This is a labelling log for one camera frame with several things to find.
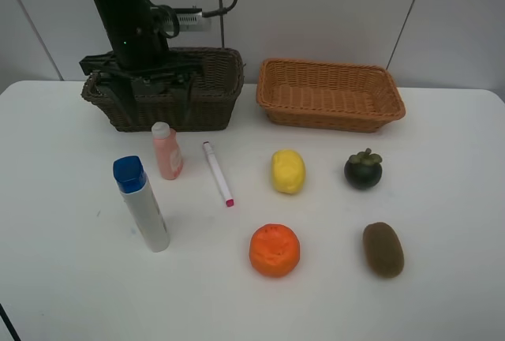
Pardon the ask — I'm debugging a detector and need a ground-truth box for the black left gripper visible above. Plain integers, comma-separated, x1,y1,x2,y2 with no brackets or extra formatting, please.
80,51,204,130

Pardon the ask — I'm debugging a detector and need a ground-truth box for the pink bottle white cap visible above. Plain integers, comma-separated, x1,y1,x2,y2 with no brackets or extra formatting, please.
151,122,183,180

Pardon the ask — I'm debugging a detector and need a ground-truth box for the white tube blue cap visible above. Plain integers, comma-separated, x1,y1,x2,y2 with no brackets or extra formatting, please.
112,156,170,253

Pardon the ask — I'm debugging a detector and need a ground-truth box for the white marker pink cap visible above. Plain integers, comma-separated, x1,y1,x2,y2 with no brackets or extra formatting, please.
203,141,234,208

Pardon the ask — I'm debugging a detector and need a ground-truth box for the yellow lemon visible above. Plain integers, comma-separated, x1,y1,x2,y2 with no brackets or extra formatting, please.
271,149,306,195

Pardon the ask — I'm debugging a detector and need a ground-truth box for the orange tangerine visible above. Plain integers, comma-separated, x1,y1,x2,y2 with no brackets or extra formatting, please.
249,223,301,278

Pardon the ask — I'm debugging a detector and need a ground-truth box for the dark mangosteen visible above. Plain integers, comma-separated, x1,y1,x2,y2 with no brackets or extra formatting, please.
344,148,383,190

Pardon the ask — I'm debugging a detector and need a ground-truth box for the brown kiwi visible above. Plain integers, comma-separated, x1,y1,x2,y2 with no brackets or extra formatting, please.
362,222,405,279

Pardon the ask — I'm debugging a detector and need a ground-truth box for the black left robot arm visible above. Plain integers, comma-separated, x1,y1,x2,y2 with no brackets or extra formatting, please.
80,0,203,132

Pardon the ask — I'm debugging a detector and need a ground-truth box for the dark brown wicker basket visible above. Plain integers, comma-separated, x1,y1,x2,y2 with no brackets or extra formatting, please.
81,47,244,132

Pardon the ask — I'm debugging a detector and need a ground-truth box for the light orange wicker basket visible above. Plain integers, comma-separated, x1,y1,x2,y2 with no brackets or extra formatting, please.
256,58,406,133

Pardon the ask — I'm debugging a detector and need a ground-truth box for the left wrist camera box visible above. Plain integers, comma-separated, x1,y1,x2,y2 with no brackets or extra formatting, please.
174,7,211,32

